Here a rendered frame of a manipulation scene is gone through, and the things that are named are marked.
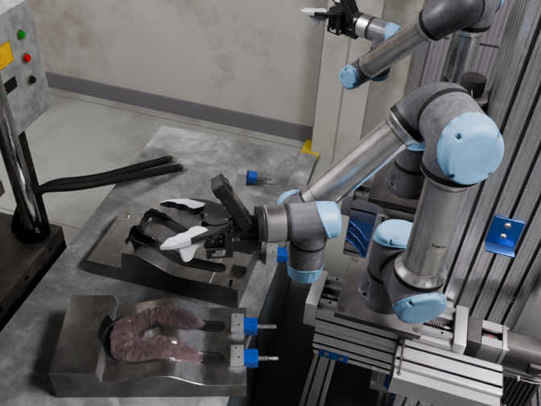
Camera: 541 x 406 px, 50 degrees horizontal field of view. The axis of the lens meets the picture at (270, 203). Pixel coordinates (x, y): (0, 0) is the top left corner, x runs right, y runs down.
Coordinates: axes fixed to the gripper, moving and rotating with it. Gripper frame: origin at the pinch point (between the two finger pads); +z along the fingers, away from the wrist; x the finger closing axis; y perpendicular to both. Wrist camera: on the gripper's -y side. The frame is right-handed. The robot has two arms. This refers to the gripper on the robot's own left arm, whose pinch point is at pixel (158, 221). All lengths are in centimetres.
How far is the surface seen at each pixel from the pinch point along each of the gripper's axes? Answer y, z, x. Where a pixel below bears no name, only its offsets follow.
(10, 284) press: 60, 51, 58
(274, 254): 53, -33, 56
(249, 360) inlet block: 57, -20, 15
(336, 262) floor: 128, -82, 141
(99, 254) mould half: 52, 23, 61
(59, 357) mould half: 53, 29, 18
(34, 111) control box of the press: 21, 45, 105
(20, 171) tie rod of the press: 28, 45, 74
